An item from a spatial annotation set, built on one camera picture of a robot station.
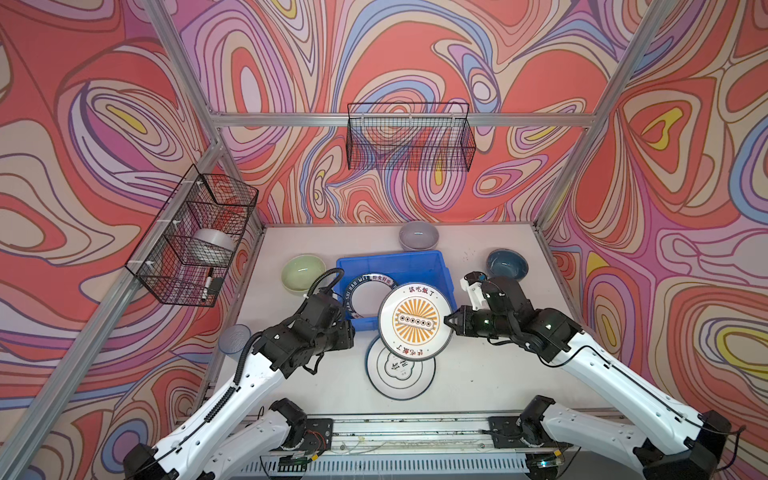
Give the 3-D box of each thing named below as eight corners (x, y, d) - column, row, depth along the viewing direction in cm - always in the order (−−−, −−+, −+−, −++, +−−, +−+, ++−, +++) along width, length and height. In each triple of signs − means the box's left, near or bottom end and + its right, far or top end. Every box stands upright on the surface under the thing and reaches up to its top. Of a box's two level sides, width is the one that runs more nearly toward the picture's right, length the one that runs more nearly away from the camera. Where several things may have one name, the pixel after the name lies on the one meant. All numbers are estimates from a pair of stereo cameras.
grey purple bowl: (400, 261, 112) (400, 249, 107) (399, 232, 121) (399, 220, 116) (439, 261, 112) (441, 249, 107) (435, 232, 121) (437, 220, 116)
